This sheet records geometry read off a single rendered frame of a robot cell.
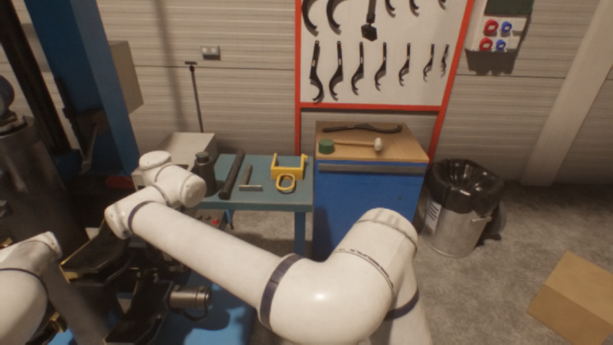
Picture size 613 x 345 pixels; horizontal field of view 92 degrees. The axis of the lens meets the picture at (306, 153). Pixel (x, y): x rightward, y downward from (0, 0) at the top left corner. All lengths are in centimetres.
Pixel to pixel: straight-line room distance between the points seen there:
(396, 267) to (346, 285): 10
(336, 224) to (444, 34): 189
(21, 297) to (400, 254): 56
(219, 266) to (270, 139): 271
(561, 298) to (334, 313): 218
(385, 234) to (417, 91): 265
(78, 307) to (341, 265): 142
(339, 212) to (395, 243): 166
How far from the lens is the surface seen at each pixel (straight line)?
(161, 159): 95
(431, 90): 316
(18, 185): 137
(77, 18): 156
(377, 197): 214
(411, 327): 62
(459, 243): 270
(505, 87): 350
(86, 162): 124
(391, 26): 291
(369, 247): 51
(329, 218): 222
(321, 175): 199
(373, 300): 47
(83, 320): 182
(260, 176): 150
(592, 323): 258
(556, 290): 253
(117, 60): 207
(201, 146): 156
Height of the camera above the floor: 190
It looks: 30 degrees down
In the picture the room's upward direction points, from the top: 1 degrees clockwise
